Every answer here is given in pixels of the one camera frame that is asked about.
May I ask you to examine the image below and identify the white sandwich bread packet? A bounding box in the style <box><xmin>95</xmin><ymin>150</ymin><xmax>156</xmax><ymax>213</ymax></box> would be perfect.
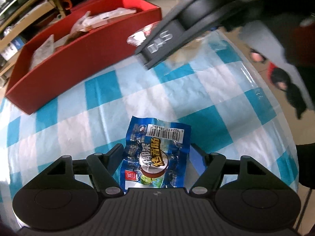
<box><xmin>70</xmin><ymin>7</ymin><xmax>137</xmax><ymax>33</ymax></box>

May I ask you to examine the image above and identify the red cardboard box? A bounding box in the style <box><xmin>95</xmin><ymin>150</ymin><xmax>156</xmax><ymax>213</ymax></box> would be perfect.
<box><xmin>5</xmin><ymin>0</ymin><xmax>163</xmax><ymax>115</ymax></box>

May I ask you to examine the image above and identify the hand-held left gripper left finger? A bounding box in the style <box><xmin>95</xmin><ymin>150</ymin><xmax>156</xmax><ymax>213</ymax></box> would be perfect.
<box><xmin>45</xmin><ymin>143</ymin><xmax>125</xmax><ymax>197</ymax></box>

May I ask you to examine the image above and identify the blue sausage packet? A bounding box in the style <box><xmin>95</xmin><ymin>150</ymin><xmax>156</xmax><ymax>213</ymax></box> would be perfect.
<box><xmin>118</xmin><ymin>115</ymin><xmax>192</xmax><ymax>190</ymax></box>

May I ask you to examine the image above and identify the blue white carton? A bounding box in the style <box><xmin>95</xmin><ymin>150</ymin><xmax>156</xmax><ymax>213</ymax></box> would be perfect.
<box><xmin>0</xmin><ymin>36</ymin><xmax>25</xmax><ymax>59</ymax></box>

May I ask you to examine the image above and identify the blue white checkered tablecloth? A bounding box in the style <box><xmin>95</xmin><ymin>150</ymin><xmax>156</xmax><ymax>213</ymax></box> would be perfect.
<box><xmin>0</xmin><ymin>29</ymin><xmax>299</xmax><ymax>202</ymax></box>

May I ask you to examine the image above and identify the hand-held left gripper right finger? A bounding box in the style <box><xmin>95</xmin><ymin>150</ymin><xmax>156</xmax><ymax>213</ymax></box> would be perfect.
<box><xmin>188</xmin><ymin>143</ymin><xmax>266</xmax><ymax>197</ymax></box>

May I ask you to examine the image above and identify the person's grey printed clothing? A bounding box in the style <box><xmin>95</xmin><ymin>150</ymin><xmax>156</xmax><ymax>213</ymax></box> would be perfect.
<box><xmin>236</xmin><ymin>17</ymin><xmax>315</xmax><ymax>121</ymax></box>

